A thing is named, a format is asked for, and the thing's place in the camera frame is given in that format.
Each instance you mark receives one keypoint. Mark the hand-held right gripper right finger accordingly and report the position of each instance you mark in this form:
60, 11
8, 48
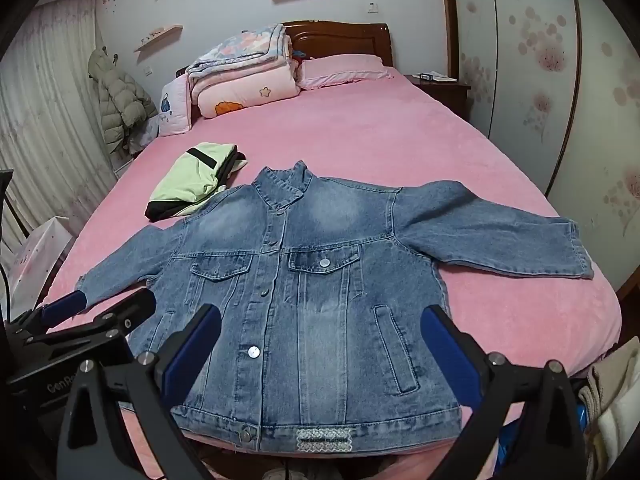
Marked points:
445, 355

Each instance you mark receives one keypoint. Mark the pile of cream clothes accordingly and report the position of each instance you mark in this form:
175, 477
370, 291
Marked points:
615, 410

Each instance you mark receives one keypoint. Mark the white plastic bag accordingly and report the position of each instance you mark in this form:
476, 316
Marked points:
145, 135

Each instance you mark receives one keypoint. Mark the wardrobe with floral doors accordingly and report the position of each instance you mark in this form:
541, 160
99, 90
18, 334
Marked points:
525, 85

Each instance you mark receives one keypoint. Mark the folded floral quilt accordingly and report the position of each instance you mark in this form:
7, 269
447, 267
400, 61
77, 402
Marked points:
240, 50

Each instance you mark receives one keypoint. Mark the dark wooden nightstand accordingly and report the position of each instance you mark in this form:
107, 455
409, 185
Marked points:
450, 97

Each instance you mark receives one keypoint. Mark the bed with pink blanket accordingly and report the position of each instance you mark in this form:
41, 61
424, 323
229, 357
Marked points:
400, 160

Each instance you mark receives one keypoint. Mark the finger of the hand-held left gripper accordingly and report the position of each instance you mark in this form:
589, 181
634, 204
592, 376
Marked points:
110, 317
62, 305

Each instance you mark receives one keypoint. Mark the dark wooden headboard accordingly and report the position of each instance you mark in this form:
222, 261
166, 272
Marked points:
340, 40

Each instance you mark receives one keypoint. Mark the light wooden wall shelf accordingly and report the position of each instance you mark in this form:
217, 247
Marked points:
159, 37

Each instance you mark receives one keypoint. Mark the white gift bag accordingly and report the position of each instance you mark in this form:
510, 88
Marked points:
40, 255

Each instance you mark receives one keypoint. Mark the white paper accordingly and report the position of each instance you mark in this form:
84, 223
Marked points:
446, 79

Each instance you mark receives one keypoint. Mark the pink pillow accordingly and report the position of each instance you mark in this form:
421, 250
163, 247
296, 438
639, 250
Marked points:
345, 72

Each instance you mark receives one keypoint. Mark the pale floral curtain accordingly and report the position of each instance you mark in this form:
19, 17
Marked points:
45, 110

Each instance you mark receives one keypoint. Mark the blue bag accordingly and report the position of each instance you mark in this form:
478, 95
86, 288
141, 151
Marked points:
580, 422

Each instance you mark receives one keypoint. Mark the white cushion with blue print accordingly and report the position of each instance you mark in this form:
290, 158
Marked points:
174, 105

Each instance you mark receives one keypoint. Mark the blue denim jacket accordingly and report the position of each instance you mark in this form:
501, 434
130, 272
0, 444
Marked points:
310, 310

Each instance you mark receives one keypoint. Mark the green and black folded garment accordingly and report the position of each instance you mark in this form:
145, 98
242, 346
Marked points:
192, 175

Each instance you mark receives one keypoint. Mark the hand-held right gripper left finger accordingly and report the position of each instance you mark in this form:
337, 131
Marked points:
192, 355

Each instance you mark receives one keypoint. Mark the beige puffer jacket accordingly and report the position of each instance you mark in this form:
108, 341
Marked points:
117, 95

